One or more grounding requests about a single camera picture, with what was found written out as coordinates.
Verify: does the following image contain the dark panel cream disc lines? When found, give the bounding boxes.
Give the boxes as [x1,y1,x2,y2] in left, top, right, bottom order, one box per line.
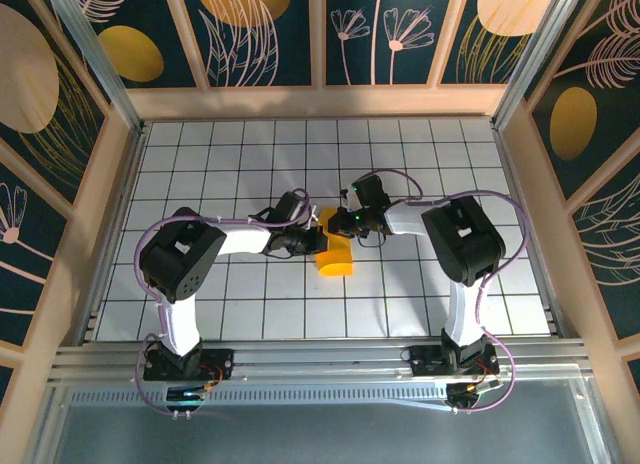
[0,0,109,205]

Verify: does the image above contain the grey metal plate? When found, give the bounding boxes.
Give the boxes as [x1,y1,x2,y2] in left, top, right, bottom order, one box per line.
[29,378,616,464]

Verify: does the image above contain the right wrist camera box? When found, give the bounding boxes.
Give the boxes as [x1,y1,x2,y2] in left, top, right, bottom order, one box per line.
[341,176,392,211]

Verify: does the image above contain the dark panel pink leaf outlines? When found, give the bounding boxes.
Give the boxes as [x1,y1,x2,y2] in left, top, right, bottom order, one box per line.
[569,171,640,343]

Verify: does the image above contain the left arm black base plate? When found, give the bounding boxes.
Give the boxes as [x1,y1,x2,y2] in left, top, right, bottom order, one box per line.
[143,347,235,383]

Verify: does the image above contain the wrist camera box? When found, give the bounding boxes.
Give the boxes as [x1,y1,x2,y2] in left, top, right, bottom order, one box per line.
[341,176,392,211]
[272,190,321,226]

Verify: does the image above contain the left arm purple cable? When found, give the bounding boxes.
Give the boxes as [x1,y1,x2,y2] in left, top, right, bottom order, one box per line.
[130,187,321,418]

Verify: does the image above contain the dark panel single pink flower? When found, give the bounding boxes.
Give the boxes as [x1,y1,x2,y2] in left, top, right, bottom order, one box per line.
[0,161,69,348]

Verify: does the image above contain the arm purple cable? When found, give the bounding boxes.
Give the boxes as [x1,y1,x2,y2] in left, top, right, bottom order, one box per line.
[357,168,530,415]
[130,187,321,418]

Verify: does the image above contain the aluminium side rail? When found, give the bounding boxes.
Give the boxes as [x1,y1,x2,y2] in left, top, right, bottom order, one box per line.
[492,121,571,338]
[74,121,151,345]

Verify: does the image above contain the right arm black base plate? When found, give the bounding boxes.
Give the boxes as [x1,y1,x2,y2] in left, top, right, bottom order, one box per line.
[408,346,501,380]

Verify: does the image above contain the yellow cloth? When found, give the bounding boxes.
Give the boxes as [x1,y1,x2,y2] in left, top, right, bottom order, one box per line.
[313,206,357,278]

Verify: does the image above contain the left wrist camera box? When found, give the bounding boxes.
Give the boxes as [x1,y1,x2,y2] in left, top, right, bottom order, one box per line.
[272,190,321,226]

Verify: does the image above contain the aluminium frame rail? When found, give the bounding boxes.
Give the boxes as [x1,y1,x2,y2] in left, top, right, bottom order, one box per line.
[49,337,594,385]

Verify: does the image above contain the grey slotted cable duct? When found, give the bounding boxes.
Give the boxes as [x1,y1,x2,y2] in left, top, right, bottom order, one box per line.
[69,387,451,408]

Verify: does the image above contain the aluminium corner post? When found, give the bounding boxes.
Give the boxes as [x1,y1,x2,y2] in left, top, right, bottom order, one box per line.
[490,0,574,130]
[40,0,147,133]

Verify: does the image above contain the dark panel cream circle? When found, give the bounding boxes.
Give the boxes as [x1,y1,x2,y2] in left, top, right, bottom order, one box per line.
[439,0,564,86]

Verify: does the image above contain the dark panel gold circle leaves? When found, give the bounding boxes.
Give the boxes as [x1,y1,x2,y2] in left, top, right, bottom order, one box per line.
[177,0,314,89]

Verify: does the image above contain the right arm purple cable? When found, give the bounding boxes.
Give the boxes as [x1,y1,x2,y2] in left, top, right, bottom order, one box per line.
[357,168,530,415]

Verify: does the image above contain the dark panel gold oval fern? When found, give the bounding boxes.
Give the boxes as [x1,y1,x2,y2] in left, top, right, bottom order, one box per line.
[522,0,640,203]

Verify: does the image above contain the small circuit board with wires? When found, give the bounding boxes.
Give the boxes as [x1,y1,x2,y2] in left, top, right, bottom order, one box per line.
[165,381,224,403]
[446,376,504,410]

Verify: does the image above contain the dark panel pink flowers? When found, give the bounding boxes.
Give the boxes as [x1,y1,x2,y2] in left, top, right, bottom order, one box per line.
[324,0,459,86]

